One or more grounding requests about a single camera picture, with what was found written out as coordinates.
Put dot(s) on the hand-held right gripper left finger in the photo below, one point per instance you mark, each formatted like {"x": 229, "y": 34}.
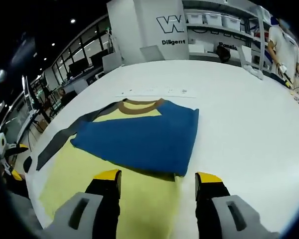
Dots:
{"x": 104, "y": 199}

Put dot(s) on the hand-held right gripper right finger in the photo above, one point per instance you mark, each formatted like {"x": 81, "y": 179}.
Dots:
{"x": 211, "y": 199}

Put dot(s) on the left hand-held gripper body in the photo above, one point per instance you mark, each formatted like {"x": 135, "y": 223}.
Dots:
{"x": 0, "y": 147}

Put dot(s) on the yellow garment with brown collar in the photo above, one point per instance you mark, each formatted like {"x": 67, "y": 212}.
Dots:
{"x": 139, "y": 139}

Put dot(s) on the brown cardboard box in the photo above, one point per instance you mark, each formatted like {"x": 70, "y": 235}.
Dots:
{"x": 43, "y": 125}

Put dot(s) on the black monitor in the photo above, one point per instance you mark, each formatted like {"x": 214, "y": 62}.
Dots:
{"x": 79, "y": 67}
{"x": 99, "y": 57}

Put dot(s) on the grey monitor back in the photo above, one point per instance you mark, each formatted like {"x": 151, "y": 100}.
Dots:
{"x": 112, "y": 62}

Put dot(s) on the white crumpled cloth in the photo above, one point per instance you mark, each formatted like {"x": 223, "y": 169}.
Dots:
{"x": 254, "y": 72}

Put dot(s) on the black round device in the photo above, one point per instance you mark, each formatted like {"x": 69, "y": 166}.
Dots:
{"x": 223, "y": 54}

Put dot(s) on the white upright board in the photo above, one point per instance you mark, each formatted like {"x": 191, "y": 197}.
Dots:
{"x": 246, "y": 55}

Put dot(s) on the white flat box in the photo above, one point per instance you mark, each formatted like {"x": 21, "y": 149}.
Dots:
{"x": 201, "y": 47}

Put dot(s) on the grey panel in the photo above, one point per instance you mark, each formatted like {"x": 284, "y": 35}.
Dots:
{"x": 152, "y": 53}

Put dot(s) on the grey metal shelf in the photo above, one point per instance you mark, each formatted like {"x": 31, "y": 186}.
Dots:
{"x": 249, "y": 37}

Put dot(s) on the white logo pillar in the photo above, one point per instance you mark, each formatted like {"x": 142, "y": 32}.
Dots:
{"x": 139, "y": 30}

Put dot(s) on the white storage bin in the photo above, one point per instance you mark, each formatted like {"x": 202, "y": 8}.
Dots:
{"x": 231, "y": 22}
{"x": 213, "y": 19}
{"x": 195, "y": 18}

